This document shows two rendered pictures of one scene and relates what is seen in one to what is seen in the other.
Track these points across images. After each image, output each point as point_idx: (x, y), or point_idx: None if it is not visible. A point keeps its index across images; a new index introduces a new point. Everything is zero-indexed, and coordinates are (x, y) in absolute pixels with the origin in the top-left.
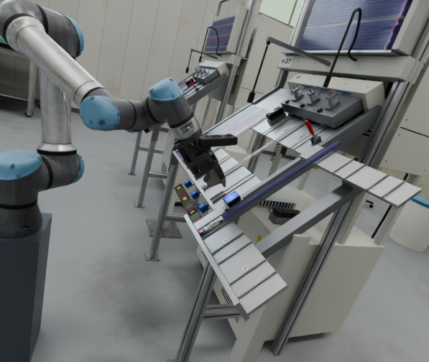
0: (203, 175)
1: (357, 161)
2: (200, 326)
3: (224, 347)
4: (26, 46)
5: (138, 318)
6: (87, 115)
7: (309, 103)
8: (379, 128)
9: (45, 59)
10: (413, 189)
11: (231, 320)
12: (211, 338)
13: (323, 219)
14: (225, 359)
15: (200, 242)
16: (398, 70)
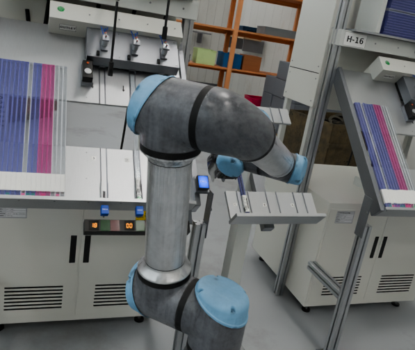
0: (109, 189)
1: None
2: (120, 348)
3: (147, 333)
4: (276, 148)
5: None
6: (302, 175)
7: (136, 54)
8: (185, 62)
9: (283, 151)
10: (285, 111)
11: (131, 312)
12: (136, 341)
13: None
14: (160, 335)
15: (274, 214)
16: (192, 13)
